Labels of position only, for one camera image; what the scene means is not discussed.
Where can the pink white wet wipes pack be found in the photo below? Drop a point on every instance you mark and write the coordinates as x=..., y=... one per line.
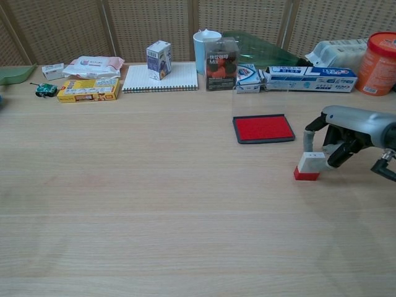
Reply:
x=92, y=66

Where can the green toy tank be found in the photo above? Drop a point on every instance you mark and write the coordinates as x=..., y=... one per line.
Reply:
x=45, y=89

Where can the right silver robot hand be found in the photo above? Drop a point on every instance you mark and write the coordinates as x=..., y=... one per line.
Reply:
x=355, y=119

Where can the yellow flat cardboard box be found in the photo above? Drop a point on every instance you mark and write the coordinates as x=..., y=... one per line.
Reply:
x=88, y=90

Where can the small white cardboard box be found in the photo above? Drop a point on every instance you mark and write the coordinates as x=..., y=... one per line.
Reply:
x=52, y=71

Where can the woven wooden folding screen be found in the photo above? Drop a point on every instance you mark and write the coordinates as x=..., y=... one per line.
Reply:
x=62, y=28

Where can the red ink pad clear lid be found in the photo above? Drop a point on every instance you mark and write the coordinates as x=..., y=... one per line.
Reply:
x=263, y=128

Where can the red and white stamp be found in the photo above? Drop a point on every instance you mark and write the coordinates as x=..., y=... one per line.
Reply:
x=311, y=164

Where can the white plastic cup with spout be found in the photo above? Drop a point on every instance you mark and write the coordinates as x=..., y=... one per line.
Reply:
x=199, y=52

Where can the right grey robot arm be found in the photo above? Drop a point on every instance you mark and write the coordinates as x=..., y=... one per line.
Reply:
x=391, y=136

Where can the white spiral notebook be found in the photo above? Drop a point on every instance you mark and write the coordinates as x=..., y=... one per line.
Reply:
x=179, y=77

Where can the green plastic bottle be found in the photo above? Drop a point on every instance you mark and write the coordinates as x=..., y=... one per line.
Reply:
x=263, y=51

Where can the white printed plastic package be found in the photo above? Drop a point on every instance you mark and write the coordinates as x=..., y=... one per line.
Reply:
x=337, y=54

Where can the orange canister red lid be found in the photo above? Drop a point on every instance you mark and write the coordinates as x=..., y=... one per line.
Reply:
x=376, y=68

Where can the small purple white milk carton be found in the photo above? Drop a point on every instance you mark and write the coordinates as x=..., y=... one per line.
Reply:
x=159, y=62

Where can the blue white toothpaste box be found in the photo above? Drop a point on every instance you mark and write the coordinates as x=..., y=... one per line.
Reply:
x=309, y=80

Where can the blue white soap box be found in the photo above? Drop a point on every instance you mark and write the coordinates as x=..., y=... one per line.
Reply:
x=247, y=77

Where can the clear box black orange contents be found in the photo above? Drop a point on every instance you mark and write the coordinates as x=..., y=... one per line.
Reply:
x=221, y=68

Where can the green plastic dustpan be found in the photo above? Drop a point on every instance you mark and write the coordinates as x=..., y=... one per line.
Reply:
x=15, y=74

